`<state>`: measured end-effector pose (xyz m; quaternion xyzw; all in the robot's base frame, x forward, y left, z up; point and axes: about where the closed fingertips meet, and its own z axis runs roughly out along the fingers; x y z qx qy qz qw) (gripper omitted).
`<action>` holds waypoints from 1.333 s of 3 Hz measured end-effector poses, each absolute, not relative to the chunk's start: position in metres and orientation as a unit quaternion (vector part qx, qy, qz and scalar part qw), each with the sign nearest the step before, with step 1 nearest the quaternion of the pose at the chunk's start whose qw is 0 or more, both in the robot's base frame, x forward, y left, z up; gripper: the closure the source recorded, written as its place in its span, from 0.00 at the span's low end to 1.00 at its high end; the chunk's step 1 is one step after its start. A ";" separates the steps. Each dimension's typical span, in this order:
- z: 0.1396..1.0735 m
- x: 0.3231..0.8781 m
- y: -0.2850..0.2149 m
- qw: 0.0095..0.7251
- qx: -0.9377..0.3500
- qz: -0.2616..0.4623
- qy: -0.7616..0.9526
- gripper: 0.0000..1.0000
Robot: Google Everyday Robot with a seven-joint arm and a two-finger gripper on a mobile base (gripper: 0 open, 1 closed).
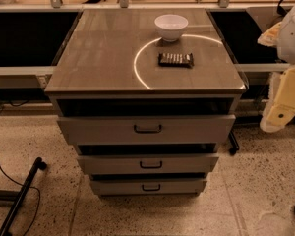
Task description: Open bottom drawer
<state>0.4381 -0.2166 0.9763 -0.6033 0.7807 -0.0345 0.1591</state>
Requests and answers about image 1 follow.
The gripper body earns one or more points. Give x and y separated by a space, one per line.
292 38

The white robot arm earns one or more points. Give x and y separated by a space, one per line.
282 37

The top grey drawer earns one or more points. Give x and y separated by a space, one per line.
146 130

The grey drawer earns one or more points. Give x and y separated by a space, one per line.
148 187
146 130
147 164

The grey three-drawer cabinet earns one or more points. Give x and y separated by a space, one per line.
109 68

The bottom grey drawer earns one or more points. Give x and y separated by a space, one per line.
148 187

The middle grey drawer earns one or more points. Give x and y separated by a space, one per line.
147 164

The dark snack packet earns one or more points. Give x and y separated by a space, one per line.
176 60

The white ceramic bowl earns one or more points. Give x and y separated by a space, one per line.
170 27

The black metal stand leg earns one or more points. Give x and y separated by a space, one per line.
17 197

